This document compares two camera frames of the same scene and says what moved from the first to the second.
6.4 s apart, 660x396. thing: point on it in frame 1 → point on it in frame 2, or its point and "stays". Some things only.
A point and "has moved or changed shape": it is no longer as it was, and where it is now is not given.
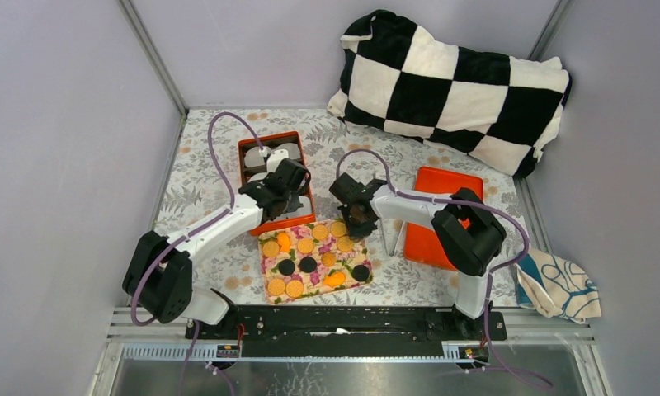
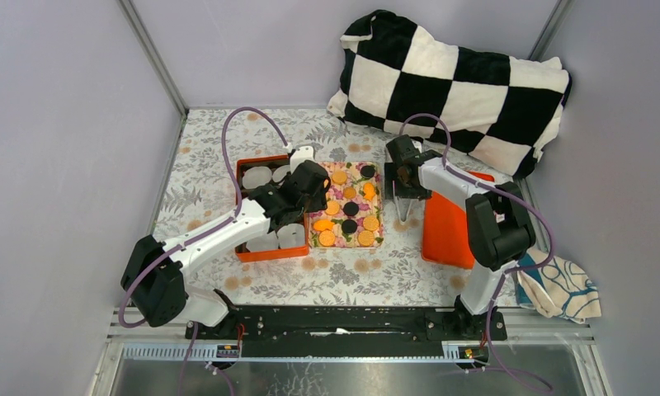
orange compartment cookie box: [252, 152] → [252, 172]
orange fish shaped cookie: [284, 241] → [322, 224]
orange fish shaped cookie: [334, 280] has moved or changed shape
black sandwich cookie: [360, 273] → [367, 171]
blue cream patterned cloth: [556, 286] stays
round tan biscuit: [306, 245] → [332, 207]
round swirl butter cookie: [328, 259] has moved or changed shape
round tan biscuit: [271, 249] → [327, 238]
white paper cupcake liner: [258, 176] → [269, 242]
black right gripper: [356, 233] → [391, 174]
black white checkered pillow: [395, 75] stays
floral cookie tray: [311, 261] has moved or changed shape
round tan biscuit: [320, 232] → [365, 238]
